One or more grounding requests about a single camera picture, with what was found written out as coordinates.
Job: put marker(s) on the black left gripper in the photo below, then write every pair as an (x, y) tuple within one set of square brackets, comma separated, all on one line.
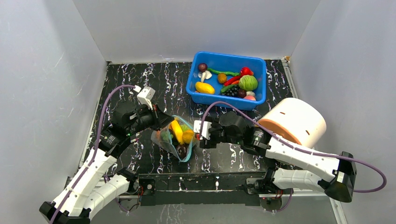
[(160, 118)]

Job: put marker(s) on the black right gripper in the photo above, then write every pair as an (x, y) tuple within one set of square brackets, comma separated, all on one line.
[(212, 138)]

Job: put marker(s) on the green toy pea cluster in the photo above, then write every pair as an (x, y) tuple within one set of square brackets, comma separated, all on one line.
[(166, 136)]

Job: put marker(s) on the yellow toy banana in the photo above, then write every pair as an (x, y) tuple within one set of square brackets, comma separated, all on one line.
[(177, 131)]

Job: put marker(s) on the clear zip top bag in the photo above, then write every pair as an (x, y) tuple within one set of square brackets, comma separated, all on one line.
[(171, 146)]

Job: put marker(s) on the green toy cabbage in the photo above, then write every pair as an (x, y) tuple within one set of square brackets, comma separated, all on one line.
[(185, 127)]

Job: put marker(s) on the small orange toy fruit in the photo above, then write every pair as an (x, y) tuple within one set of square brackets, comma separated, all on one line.
[(188, 136)]

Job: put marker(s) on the dark purple toy plum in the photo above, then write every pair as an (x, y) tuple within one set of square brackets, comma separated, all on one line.
[(182, 151)]

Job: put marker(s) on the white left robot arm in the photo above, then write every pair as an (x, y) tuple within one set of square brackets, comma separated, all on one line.
[(80, 201)]

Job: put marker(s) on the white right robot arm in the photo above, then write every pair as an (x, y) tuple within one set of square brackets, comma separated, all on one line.
[(323, 173)]

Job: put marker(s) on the black toy grape bunch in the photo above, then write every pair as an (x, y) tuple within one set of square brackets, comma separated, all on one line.
[(231, 93)]

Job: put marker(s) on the dark red toy fruit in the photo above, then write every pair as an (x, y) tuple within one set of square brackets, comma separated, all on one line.
[(241, 93)]

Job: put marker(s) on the pink toy peach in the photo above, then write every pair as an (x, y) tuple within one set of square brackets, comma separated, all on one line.
[(250, 97)]

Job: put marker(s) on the white toy garlic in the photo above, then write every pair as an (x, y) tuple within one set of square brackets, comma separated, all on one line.
[(250, 93)]

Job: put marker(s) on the green toy bean pod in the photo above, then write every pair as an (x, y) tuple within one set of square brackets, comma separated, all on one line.
[(228, 87)]

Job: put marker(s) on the red toy chili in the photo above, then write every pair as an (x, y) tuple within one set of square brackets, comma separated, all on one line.
[(232, 80)]

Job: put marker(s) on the striped green toy melon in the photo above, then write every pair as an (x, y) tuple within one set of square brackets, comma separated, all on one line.
[(248, 83)]

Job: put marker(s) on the yellow toy mango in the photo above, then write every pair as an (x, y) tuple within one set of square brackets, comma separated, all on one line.
[(204, 88)]

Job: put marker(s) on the brown toy kiwi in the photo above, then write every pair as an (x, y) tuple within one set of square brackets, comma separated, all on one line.
[(222, 78)]

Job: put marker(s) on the blue plastic bin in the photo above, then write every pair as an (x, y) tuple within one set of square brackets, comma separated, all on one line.
[(227, 63)]

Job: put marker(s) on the red toy pepper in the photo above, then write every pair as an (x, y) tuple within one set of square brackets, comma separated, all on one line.
[(246, 71)]

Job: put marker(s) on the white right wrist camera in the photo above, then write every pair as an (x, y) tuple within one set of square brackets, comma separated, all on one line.
[(202, 128)]

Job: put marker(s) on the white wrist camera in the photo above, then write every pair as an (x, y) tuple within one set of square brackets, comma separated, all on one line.
[(202, 128), (145, 95)]

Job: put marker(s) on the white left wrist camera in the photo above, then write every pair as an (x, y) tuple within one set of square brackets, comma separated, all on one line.
[(145, 95)]

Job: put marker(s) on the black front rail frame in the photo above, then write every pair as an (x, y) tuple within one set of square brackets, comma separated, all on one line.
[(194, 188)]

